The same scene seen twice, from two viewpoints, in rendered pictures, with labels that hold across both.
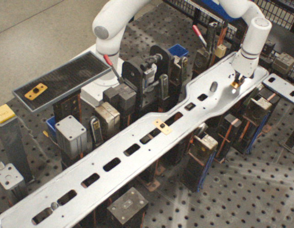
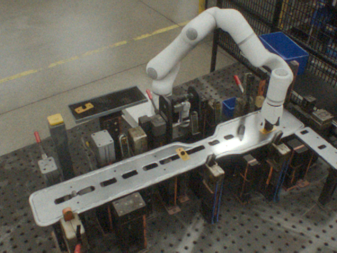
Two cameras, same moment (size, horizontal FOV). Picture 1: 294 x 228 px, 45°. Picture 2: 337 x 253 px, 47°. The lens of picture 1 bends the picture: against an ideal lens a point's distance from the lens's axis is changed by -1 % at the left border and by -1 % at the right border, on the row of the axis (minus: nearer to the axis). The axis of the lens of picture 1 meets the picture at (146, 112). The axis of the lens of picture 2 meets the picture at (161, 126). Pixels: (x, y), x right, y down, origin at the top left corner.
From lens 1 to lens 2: 61 cm
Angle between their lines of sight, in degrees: 18
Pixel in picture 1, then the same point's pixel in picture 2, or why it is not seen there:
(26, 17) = (125, 69)
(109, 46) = (161, 87)
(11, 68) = not seen: hidden behind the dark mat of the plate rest
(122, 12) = (169, 57)
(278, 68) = (314, 123)
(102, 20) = (153, 62)
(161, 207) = (175, 229)
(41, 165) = not seen: hidden behind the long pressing
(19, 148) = (65, 152)
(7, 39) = (104, 85)
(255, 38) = (274, 86)
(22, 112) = (85, 135)
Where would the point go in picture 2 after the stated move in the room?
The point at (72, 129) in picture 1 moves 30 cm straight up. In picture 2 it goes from (103, 139) to (95, 84)
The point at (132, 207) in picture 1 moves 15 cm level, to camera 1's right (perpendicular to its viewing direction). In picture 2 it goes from (132, 205) to (166, 218)
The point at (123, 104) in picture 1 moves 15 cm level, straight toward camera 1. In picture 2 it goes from (154, 130) to (144, 151)
